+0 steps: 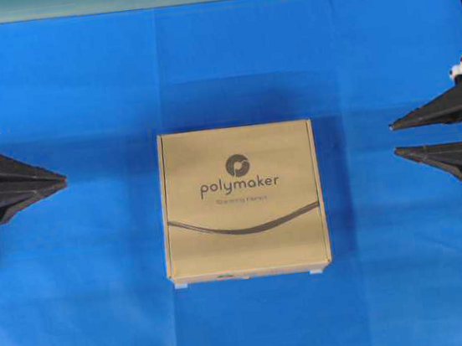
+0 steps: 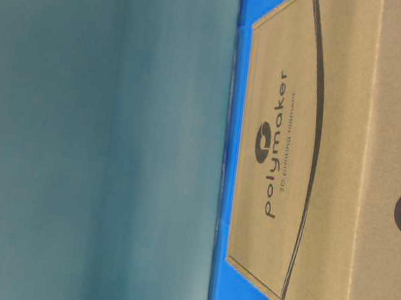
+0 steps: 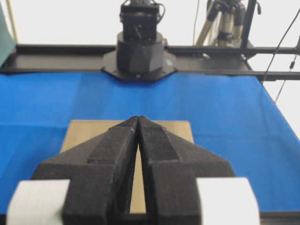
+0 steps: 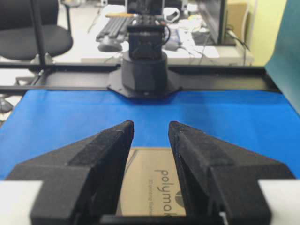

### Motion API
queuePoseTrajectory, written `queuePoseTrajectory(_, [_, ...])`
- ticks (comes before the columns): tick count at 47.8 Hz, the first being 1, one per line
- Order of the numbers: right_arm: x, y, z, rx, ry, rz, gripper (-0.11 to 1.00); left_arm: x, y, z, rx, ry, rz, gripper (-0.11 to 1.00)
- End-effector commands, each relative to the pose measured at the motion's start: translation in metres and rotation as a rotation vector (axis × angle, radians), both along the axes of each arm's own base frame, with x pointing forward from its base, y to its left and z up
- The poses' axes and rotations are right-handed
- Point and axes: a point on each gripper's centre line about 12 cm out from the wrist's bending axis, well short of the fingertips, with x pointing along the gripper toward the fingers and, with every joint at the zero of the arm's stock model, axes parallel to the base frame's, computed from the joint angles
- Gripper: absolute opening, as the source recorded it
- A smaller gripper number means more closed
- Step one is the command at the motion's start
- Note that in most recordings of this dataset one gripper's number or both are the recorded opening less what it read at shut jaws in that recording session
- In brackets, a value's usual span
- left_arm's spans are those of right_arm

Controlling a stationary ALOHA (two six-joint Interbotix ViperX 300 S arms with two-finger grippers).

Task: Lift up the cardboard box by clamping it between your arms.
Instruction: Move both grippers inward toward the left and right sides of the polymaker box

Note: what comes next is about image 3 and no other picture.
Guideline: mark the black table frame rail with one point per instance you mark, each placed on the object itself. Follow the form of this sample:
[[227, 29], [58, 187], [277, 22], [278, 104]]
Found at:
[[178, 59]]

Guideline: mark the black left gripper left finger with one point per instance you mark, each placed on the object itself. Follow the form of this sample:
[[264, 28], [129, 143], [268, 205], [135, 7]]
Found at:
[[100, 171]]

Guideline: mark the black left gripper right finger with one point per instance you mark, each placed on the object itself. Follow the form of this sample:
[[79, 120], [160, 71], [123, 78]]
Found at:
[[170, 166]]

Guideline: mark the beige camera tripod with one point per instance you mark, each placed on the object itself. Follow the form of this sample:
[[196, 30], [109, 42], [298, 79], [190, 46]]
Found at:
[[223, 26]]

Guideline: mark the blue table cloth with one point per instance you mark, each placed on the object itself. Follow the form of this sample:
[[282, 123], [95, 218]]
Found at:
[[232, 117]]

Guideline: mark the green curtain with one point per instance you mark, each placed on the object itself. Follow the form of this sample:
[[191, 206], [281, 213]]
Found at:
[[7, 41]]

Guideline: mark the brown polymaker cardboard box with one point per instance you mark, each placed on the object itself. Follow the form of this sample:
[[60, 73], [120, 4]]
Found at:
[[80, 131]]

